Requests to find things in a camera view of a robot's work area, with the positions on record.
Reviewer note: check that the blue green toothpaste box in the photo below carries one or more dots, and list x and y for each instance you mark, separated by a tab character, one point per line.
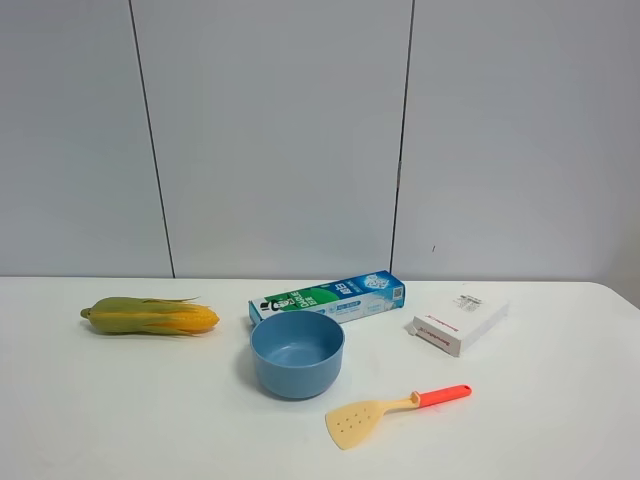
343	300

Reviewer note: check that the yellow corn cob with husk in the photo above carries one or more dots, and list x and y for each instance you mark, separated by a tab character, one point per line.
129	315

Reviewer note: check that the blue plastic bowl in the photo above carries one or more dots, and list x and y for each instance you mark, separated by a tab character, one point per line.
297	355

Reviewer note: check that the white cardboard box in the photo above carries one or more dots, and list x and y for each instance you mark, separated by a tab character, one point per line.
455	320

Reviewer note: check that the yellow spatula with orange handle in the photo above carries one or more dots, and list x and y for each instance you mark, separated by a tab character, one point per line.
350	425

